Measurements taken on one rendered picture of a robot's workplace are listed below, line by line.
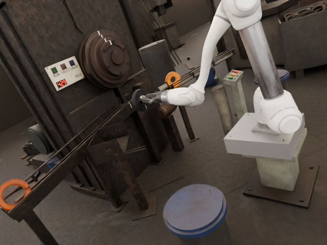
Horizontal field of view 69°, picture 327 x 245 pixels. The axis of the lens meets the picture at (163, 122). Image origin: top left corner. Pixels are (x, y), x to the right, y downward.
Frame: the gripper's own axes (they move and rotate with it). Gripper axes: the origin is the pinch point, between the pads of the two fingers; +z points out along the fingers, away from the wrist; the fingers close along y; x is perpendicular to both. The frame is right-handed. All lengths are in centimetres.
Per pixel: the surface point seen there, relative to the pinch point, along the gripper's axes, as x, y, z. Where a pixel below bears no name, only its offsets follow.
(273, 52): -62, 283, -20
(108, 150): -19.4, -35.6, 7.3
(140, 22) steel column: 32, 379, 298
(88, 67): 26, 3, 45
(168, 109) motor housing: -38, 54, 25
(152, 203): -84, -19, 9
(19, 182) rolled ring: -19, -77, 49
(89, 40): 43, 15, 46
